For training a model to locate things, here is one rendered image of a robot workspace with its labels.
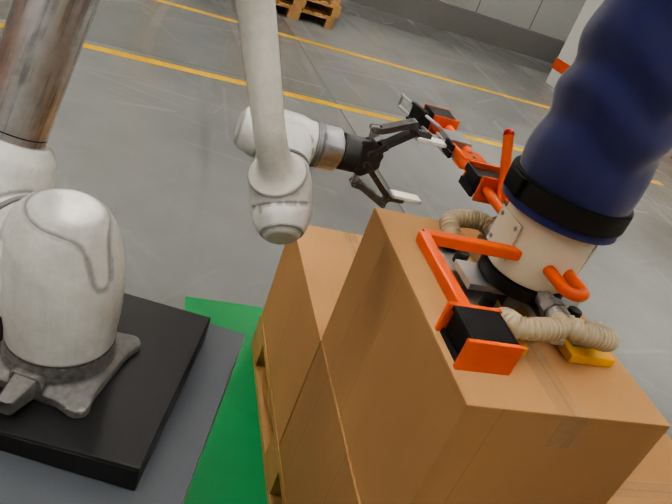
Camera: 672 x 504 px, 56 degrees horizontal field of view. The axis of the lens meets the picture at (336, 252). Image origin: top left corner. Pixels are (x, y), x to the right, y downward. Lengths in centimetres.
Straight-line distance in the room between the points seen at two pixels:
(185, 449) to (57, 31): 62
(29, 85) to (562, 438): 97
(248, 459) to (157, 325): 97
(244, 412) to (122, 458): 124
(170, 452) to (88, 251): 33
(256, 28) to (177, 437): 63
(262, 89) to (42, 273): 43
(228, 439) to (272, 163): 118
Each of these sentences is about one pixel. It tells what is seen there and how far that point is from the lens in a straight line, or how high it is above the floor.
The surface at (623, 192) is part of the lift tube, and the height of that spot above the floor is 125.
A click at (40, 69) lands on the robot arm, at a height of 118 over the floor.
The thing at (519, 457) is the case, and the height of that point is 84.
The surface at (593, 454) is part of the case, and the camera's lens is 121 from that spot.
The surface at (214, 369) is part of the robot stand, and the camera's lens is 115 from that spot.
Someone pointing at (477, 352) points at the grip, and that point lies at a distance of 84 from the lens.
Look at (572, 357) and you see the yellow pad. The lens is 121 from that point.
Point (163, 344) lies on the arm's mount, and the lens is 110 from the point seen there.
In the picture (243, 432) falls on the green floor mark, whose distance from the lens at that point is 210.
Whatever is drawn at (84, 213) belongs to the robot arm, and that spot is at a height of 106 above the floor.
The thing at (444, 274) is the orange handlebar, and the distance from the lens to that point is 97.
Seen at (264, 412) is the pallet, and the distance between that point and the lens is 215.
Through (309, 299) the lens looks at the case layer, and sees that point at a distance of 178.
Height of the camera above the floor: 153
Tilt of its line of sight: 29 degrees down
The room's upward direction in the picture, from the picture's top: 21 degrees clockwise
